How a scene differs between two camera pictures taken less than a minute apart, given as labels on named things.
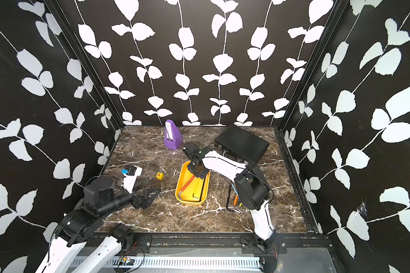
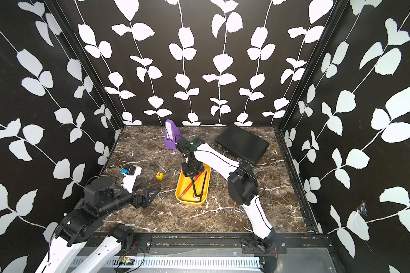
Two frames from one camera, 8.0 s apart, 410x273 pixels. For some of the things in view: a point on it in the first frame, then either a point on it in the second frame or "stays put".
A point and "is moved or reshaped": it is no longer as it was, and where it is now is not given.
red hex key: x=184 y=186 is moved or reshaped
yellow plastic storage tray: x=191 y=189 stays put
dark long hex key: x=228 y=199 → x=194 y=189
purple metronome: x=173 y=137 stays put
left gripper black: x=146 y=201 stays put
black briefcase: x=241 y=144 stays put
